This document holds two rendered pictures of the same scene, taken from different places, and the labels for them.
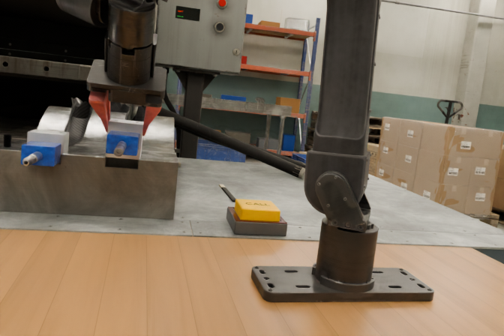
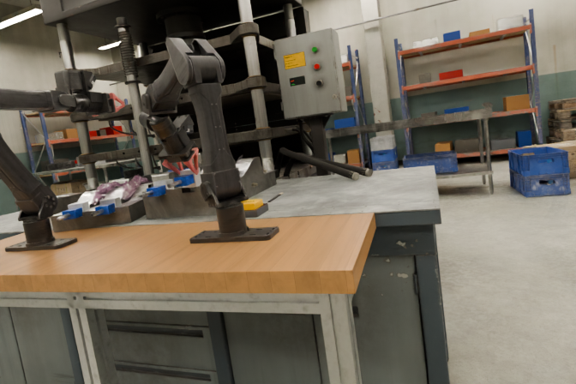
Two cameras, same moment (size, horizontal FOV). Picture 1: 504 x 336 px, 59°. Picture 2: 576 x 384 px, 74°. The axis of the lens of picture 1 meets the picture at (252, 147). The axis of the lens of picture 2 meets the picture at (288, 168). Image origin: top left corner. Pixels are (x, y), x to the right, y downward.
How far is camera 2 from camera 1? 72 cm
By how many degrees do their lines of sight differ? 33
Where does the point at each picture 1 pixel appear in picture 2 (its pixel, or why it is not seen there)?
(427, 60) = not seen: outside the picture
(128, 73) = (169, 149)
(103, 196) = (184, 207)
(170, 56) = (293, 111)
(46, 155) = (155, 191)
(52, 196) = (166, 209)
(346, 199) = (207, 194)
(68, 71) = (237, 137)
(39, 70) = not seen: hidden behind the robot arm
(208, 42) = (314, 95)
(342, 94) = (205, 145)
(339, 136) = (206, 165)
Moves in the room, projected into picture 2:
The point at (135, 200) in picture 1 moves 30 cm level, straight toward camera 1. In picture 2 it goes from (197, 207) to (129, 238)
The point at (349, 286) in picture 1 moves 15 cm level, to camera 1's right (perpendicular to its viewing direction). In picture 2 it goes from (223, 234) to (279, 237)
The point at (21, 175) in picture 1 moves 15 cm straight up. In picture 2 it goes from (153, 201) to (145, 155)
